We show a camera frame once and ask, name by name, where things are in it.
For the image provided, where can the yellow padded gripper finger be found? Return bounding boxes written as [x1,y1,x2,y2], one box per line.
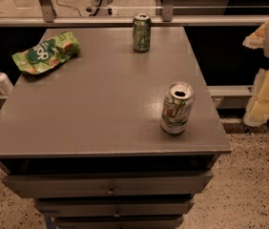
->
[243,69,269,127]

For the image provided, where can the green rice chip bag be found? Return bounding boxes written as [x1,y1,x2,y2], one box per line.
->
[12,31,81,74]

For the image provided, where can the white 7up soda can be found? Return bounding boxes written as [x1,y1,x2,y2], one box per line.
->
[160,81,195,135]

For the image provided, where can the green soda can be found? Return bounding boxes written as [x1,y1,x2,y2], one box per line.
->
[133,13,152,52]

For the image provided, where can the grey drawer cabinet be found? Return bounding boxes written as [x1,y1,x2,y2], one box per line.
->
[0,27,230,229]

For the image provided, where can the white machine base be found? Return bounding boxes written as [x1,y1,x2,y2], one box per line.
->
[86,0,113,16]

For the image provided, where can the white pump bottle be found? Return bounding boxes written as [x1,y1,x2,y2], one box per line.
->
[0,72,13,95]

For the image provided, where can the black cable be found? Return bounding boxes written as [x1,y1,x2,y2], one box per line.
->
[49,0,83,17]

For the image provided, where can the metal railing frame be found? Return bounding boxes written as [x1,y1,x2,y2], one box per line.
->
[0,0,269,27]

